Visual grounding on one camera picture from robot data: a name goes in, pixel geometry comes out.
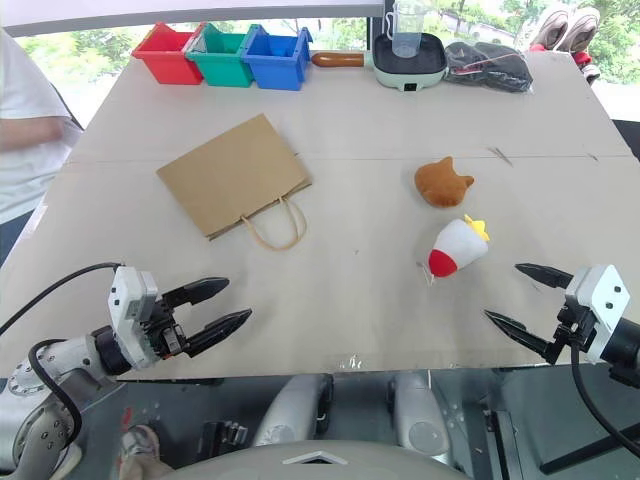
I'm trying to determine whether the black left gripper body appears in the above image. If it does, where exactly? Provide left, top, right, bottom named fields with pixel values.
left=141, top=297, right=195, bottom=363

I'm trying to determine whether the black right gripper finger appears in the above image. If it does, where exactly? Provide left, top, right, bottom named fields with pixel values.
left=483, top=309, right=562, bottom=366
left=514, top=262, right=575, bottom=291

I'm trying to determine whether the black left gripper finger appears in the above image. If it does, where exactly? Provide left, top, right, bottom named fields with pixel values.
left=184, top=307, right=254, bottom=358
left=160, top=276, right=232, bottom=310

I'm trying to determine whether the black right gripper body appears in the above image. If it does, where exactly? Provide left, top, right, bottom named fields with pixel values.
left=555, top=295, right=597, bottom=354

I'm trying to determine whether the black clothing in plastic bag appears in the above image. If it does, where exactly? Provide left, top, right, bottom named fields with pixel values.
left=442, top=41, right=535, bottom=96

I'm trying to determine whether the red white fries plush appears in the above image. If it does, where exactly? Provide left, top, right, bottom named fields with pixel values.
left=416, top=214, right=492, bottom=287

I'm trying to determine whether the silver left robot leg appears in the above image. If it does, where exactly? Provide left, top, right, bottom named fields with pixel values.
left=251, top=372, right=335, bottom=449

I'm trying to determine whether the silver robot leg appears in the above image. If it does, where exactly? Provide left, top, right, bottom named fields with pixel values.
left=388, top=372, right=452, bottom=459
left=251, top=372, right=335, bottom=449

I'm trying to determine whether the white pink sneaker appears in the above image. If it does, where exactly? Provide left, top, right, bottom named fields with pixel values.
left=121, top=423, right=174, bottom=480

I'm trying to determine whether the silver right robot leg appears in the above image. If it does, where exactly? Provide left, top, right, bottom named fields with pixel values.
left=388, top=372, right=452, bottom=459

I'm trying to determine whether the brown cat plush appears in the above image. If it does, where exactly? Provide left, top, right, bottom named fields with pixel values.
left=414, top=155, right=476, bottom=208

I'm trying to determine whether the grey robot torso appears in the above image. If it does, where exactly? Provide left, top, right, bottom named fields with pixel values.
left=168, top=437, right=477, bottom=480

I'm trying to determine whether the green plastic bin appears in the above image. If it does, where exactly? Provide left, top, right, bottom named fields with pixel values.
left=185, top=21, right=254, bottom=89

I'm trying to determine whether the blue plastic bin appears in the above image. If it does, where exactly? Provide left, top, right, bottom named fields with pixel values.
left=242, top=23, right=312, bottom=92

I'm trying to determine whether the red plastic bin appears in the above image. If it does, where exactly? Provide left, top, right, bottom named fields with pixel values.
left=131, top=22, right=205, bottom=85

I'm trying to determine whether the person in white shirt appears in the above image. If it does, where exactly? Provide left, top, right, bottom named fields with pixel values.
left=0, top=27, right=84, bottom=266

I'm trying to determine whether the mint green electric frying pan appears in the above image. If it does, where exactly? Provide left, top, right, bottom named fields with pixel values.
left=310, top=32, right=449, bottom=94

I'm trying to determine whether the beige sneaker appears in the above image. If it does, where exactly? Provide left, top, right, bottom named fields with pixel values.
left=562, top=6, right=601, bottom=54
left=530, top=7, right=571, bottom=51

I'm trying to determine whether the clear plastic measuring cup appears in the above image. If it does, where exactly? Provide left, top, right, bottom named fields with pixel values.
left=383, top=0, right=432, bottom=59

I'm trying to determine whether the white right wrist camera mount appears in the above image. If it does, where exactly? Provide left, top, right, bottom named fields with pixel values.
left=564, top=264, right=632, bottom=364

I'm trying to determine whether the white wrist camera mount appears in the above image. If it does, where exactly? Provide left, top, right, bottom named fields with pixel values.
left=107, top=265, right=162, bottom=371
left=564, top=264, right=632, bottom=364

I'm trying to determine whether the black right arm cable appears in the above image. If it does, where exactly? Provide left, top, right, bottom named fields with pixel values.
left=569, top=319, right=640, bottom=451

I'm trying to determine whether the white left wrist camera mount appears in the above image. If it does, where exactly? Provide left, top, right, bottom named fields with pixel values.
left=107, top=265, right=162, bottom=371

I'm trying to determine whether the brown paper bag with handles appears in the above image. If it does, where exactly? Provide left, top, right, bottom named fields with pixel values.
left=156, top=113, right=315, bottom=251

